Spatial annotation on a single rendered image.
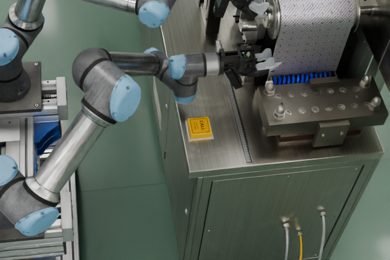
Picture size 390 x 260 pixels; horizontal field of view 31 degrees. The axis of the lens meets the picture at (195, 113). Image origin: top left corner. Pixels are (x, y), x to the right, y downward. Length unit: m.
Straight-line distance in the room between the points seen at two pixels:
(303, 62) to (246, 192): 0.49
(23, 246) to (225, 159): 0.71
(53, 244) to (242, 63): 0.84
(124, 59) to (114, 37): 1.70
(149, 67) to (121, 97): 0.37
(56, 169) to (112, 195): 1.26
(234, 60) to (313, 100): 0.30
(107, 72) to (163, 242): 1.33
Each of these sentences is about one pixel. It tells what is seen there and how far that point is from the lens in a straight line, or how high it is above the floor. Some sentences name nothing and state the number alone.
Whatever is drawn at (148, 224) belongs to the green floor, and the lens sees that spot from 3.15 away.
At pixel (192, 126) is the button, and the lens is 2.30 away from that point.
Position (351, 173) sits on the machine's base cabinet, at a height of 0.78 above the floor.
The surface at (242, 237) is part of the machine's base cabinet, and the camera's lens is 2.71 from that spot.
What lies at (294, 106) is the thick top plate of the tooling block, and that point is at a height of 1.03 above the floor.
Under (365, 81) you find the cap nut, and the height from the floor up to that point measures 1.06.
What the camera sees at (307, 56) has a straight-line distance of 2.31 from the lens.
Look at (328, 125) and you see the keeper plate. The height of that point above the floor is 1.02.
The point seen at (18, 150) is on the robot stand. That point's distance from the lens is 2.51.
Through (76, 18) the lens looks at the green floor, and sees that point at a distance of 3.94.
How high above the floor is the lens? 2.77
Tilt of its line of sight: 52 degrees down
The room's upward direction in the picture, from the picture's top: 7 degrees clockwise
